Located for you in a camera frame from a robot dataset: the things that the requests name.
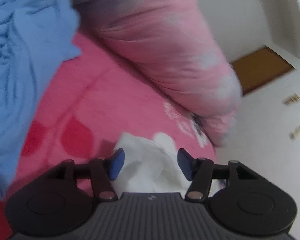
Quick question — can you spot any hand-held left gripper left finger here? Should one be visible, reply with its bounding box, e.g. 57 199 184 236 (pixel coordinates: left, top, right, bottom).
49 148 125 202

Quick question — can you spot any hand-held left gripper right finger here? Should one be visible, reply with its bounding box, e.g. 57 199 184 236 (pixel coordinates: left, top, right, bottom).
177 148 258 202

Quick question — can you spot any white button shirt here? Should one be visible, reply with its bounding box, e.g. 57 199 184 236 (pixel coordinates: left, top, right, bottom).
110 131 230 197

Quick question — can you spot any pink floral bed blanket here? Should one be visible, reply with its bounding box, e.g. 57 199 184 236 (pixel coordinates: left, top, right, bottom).
0 32 217 240

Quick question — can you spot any brown wooden door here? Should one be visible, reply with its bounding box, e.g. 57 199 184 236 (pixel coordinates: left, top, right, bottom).
231 45 296 95

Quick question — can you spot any pink grey floral duvet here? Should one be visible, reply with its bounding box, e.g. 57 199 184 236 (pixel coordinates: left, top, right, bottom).
34 0 243 148

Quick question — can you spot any light blue garment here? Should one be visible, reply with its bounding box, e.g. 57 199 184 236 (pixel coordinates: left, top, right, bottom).
0 0 82 200

